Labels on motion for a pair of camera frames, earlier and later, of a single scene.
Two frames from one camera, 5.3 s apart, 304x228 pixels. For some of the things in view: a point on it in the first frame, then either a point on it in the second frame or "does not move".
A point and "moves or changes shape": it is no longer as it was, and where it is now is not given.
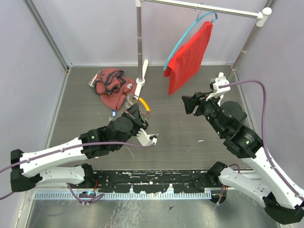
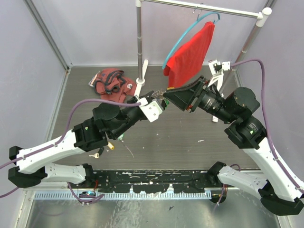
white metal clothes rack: x=262 y=16 does not move
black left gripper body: x=137 y=123 to x=136 y=99
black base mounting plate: x=154 y=181 does not move
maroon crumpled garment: x=114 y=87 does not move
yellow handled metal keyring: x=147 y=113 moves or changes shape
